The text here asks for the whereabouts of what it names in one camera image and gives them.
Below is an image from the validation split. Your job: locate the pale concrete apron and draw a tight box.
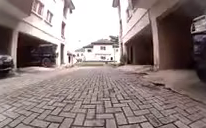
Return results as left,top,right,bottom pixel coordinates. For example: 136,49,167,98
0,65,69,81

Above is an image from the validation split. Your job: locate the dark car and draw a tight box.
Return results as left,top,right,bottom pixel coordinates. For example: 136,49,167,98
0,50,16,74

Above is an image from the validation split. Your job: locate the grey concrete apron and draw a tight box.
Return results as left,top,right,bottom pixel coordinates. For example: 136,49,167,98
117,64,206,105

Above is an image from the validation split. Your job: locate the white building with carport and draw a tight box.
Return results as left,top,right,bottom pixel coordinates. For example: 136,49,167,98
0,0,76,70

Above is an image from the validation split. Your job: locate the grey brick paved road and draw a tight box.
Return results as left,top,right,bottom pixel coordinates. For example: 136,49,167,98
0,65,206,128

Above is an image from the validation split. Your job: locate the white house with dark roof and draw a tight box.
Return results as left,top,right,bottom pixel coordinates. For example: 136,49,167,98
74,38,121,63

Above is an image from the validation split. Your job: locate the dark vehicle in carport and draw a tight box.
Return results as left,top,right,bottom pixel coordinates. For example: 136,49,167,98
27,43,59,68

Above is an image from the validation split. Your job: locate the beige building with carport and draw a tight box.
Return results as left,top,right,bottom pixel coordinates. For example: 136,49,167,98
112,0,206,71

